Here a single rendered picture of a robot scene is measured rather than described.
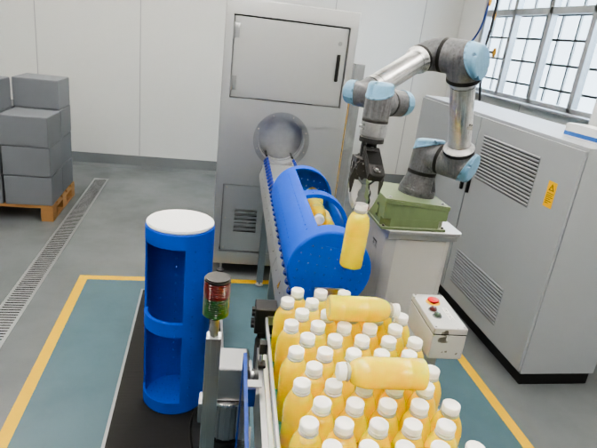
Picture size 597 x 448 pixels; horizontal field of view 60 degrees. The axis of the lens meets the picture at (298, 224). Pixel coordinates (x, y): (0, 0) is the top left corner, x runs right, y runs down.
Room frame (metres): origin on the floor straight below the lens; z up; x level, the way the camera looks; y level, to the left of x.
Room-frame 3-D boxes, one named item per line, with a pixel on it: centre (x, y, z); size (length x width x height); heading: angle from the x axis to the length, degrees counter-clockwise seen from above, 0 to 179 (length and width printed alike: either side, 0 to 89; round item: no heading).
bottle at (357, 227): (1.45, -0.18, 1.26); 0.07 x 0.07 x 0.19
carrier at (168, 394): (2.00, 0.49, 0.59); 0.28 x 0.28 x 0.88
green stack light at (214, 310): (1.09, 0.17, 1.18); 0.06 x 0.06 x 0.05
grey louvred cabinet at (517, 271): (3.73, -1.42, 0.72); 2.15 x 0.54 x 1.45; 12
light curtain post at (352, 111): (3.05, -0.23, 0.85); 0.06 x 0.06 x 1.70; 8
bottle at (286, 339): (1.20, -0.01, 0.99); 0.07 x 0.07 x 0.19
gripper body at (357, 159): (1.48, -0.18, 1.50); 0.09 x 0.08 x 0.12; 10
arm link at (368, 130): (1.47, -0.18, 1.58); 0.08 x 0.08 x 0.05
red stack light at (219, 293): (1.09, 0.17, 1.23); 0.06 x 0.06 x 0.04
